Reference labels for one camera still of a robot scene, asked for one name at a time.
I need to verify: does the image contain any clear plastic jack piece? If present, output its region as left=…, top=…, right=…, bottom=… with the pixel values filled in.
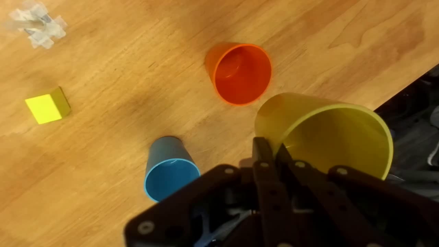
left=8, top=1, right=68, bottom=49

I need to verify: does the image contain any yellow cube block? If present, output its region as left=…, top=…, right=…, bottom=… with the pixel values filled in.
left=23, top=86, right=72, bottom=126

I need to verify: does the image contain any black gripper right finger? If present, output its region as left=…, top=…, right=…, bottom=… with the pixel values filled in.
left=275, top=143, right=439, bottom=247

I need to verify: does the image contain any blue plastic cup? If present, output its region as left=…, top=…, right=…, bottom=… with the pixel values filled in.
left=142, top=134, right=203, bottom=202

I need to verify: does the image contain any orange plastic cup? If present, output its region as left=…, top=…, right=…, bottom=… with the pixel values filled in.
left=203, top=41, right=274, bottom=106

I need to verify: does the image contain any yellow plastic cup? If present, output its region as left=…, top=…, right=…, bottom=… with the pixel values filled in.
left=253, top=91, right=395, bottom=180

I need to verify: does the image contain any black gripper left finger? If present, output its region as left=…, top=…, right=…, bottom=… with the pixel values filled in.
left=123, top=135, right=293, bottom=247

